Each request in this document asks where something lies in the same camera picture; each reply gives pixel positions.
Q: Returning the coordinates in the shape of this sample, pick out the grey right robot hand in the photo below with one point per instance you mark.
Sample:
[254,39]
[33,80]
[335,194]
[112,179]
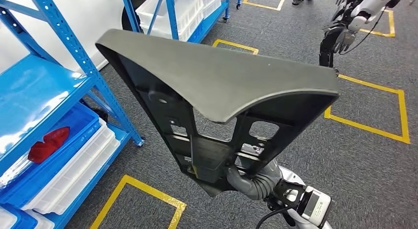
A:
[241,185]

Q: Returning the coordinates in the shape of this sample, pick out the black plastic plate frame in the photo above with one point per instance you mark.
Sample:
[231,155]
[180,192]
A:
[212,74]

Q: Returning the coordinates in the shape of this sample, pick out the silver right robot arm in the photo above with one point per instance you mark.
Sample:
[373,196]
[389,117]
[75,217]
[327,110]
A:
[269,185]

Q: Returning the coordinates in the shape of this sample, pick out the blue metal shelf rack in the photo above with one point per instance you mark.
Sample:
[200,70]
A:
[32,90]
[172,17]

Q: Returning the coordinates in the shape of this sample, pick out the red plastic part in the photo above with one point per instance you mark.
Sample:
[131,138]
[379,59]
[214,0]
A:
[58,136]
[42,152]

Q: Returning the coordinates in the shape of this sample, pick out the yellow floor tape square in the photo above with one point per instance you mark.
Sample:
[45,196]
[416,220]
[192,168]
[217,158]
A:
[153,192]

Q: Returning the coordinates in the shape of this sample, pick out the white car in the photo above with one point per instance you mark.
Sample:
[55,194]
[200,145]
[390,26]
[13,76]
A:
[13,38]

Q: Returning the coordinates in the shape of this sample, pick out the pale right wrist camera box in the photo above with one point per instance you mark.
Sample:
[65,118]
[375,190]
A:
[315,204]

